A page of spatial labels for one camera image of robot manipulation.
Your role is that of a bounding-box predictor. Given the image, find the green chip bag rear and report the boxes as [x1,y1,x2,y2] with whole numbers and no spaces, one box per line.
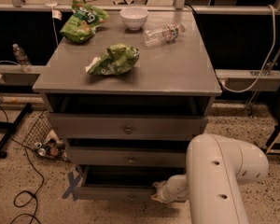
[60,0,109,44]

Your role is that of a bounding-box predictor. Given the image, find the white hanging cable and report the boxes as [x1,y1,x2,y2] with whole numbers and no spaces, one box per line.
[218,4,277,94]

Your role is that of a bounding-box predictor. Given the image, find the grey top drawer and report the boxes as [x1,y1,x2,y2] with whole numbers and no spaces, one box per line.
[49,113,207,141]

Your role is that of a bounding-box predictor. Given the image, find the black metal stand leg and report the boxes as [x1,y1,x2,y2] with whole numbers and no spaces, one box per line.
[0,103,33,159]

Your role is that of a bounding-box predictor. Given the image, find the grey drawer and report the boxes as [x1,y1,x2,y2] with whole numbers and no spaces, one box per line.
[74,165,184,202]
[67,147,186,168]
[49,113,207,141]

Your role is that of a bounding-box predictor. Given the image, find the grey drawer cabinet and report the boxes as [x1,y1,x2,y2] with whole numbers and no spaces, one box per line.
[32,10,223,173]

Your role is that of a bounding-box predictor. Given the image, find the upright water bottle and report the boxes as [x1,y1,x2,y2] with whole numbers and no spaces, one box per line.
[12,44,32,73]

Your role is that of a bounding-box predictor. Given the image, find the green chip bag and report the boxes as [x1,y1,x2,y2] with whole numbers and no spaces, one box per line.
[85,43,140,76]
[60,0,109,44]

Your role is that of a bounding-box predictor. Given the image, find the clear plastic bottle lying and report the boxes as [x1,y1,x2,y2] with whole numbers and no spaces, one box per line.
[143,22,186,47]

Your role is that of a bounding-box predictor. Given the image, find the black floor cable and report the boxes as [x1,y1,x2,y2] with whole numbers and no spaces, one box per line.
[0,95,46,224]

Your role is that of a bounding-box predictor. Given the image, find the grey middle drawer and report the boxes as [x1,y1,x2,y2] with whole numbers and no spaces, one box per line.
[67,147,186,168]

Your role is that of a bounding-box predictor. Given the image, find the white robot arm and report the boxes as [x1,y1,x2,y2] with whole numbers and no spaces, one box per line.
[151,133,269,224]

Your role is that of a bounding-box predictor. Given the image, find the green chip bag front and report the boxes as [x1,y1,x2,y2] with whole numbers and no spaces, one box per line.
[85,43,140,76]

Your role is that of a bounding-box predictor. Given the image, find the wire basket with trash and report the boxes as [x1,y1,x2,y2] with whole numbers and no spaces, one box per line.
[22,111,68,161]

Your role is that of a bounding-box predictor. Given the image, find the white bowl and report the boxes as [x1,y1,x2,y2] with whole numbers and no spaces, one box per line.
[119,7,148,31]

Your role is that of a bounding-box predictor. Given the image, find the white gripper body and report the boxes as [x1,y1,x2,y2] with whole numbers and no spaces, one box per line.
[151,181,174,203]

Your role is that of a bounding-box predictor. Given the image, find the blue tape cross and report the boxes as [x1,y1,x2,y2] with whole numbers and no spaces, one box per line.
[62,172,81,202]

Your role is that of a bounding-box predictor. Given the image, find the grey bottom drawer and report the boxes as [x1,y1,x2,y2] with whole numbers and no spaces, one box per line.
[74,165,184,202]

